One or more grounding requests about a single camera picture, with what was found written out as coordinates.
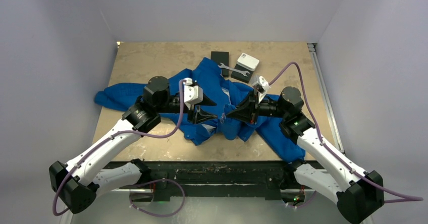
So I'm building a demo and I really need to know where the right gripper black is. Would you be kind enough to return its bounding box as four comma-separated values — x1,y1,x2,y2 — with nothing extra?
227,88,288,124

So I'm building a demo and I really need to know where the blue zip jacket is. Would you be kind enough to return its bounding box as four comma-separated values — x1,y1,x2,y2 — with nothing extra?
94,58,306,162

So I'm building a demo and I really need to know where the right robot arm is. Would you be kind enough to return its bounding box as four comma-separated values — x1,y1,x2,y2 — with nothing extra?
227,86,385,223

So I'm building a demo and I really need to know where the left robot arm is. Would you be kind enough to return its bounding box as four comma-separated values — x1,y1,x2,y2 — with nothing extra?
49,76,216,214

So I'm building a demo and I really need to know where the black flat block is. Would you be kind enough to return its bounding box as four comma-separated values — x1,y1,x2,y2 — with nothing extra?
210,51,229,67
230,64,254,83

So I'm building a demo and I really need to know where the silver wrench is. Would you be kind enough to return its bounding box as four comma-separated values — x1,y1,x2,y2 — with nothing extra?
219,63,250,77

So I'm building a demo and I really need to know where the white small box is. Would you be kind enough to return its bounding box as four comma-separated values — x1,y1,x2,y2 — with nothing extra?
237,53,260,72

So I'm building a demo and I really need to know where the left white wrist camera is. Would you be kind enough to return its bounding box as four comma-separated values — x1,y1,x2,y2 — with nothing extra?
183,78,203,109

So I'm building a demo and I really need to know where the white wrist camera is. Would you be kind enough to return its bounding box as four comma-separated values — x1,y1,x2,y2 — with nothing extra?
183,78,203,109
249,75,271,103

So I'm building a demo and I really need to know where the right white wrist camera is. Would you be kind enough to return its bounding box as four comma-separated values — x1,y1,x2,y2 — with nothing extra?
249,75,271,103

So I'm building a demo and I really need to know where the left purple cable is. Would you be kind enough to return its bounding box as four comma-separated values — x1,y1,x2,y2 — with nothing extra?
52,79,187,217

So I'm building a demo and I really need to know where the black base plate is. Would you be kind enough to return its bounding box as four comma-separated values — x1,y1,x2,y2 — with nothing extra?
144,160,301,201

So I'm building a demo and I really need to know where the right side aluminium rail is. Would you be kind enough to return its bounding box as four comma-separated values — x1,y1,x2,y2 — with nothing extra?
307,43,345,153

